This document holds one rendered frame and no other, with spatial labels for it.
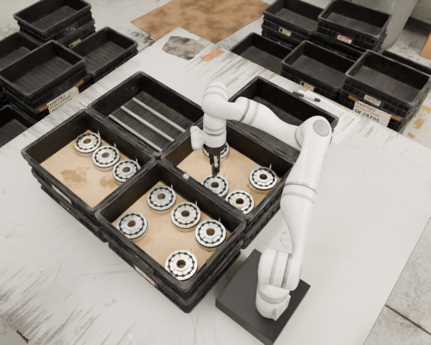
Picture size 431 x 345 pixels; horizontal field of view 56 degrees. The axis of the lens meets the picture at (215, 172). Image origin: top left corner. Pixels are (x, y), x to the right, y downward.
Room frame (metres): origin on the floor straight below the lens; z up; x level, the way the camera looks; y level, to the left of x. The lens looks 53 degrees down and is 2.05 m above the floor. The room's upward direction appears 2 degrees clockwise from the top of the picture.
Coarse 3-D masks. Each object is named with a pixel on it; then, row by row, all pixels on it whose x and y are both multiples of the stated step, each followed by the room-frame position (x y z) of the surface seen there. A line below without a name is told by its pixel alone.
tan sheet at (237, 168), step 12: (192, 156) 1.01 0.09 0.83; (228, 156) 1.01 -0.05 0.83; (240, 156) 1.01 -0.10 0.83; (180, 168) 0.95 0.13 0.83; (192, 168) 0.95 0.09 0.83; (204, 168) 0.95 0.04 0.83; (228, 168) 0.95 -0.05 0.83; (240, 168) 0.95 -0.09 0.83; (252, 168) 0.96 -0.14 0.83; (228, 180) 0.90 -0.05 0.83; (240, 180) 0.90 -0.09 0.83; (228, 192) 0.84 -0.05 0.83; (252, 192) 0.84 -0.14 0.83; (240, 204) 0.79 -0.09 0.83
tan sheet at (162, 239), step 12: (144, 204) 0.78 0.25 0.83; (156, 216) 0.73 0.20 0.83; (168, 216) 0.73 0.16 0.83; (204, 216) 0.74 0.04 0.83; (156, 228) 0.69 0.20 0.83; (168, 228) 0.69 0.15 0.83; (144, 240) 0.64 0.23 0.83; (156, 240) 0.64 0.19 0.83; (168, 240) 0.64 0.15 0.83; (180, 240) 0.64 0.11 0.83; (192, 240) 0.64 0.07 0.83; (156, 252) 0.60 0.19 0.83; (168, 252) 0.60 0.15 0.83; (192, 252) 0.60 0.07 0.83; (204, 252) 0.60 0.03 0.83
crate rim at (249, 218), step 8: (232, 128) 1.07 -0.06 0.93; (184, 136) 1.02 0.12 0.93; (248, 136) 1.03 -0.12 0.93; (176, 144) 0.98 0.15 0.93; (264, 144) 0.99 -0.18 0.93; (168, 152) 0.94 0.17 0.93; (272, 152) 0.95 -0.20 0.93; (288, 160) 0.92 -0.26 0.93; (176, 168) 0.87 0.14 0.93; (200, 184) 0.80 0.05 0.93; (280, 184) 0.81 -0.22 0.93; (208, 192) 0.77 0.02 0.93; (272, 192) 0.78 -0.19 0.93; (224, 200) 0.74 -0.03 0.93; (264, 200) 0.76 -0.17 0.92; (232, 208) 0.71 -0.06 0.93; (256, 208) 0.71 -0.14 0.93; (248, 216) 0.68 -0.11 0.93
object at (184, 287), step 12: (168, 168) 0.87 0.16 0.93; (132, 180) 0.81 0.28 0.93; (120, 192) 0.76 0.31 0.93; (204, 192) 0.77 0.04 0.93; (108, 204) 0.71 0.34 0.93; (216, 204) 0.73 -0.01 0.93; (96, 216) 0.67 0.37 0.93; (240, 216) 0.68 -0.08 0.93; (108, 228) 0.63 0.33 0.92; (240, 228) 0.64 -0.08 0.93; (228, 240) 0.59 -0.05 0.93; (144, 252) 0.55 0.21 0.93; (216, 252) 0.55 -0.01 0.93; (156, 264) 0.51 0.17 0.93; (204, 264) 0.51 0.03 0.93; (168, 276) 0.48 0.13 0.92; (180, 288) 0.44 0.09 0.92
